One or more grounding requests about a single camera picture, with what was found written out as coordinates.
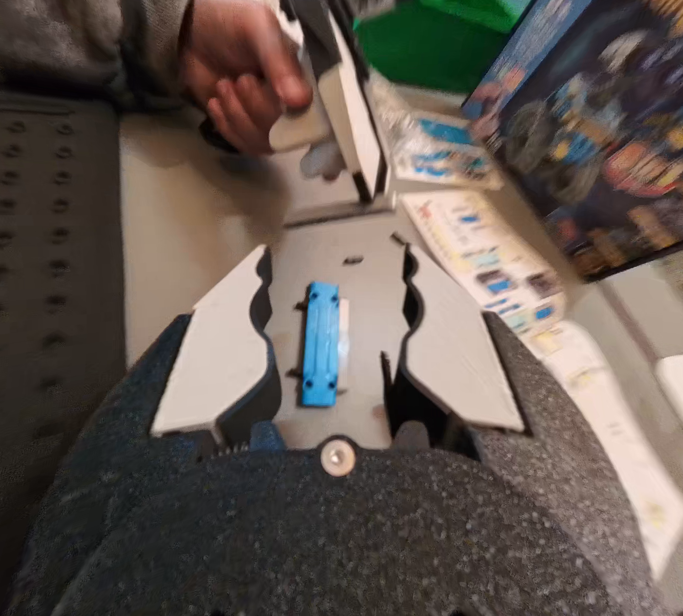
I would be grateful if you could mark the grey desk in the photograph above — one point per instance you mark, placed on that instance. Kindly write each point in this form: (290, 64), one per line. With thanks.
(187, 211)

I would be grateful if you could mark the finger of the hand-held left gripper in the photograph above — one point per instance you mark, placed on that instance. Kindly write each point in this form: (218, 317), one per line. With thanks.
(352, 120)

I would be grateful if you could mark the person's left forearm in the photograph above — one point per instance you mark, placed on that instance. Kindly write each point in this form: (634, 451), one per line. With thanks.
(80, 13)

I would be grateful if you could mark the green plastic bin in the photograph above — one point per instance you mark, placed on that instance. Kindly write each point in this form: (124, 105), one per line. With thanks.
(427, 51)

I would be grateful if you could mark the dark blue toy set box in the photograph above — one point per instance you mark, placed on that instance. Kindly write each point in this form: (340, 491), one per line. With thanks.
(587, 147)

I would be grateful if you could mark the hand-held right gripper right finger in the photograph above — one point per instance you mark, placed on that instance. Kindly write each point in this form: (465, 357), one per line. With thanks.
(464, 360)

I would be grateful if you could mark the person's left hand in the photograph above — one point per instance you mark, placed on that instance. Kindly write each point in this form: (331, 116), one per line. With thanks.
(235, 67)

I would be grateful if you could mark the blue sticker sheet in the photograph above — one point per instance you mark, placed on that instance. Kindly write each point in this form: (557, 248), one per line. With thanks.
(443, 157)

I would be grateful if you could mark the blue perforated building beam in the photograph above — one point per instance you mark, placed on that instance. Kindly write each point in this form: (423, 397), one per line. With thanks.
(320, 349)

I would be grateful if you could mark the open instruction booklet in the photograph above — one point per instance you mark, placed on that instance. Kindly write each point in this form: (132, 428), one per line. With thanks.
(480, 253)

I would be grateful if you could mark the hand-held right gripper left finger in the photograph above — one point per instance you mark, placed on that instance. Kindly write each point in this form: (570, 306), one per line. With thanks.
(213, 360)

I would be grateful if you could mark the black dotted mat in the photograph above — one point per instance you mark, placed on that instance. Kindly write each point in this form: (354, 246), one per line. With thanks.
(53, 253)

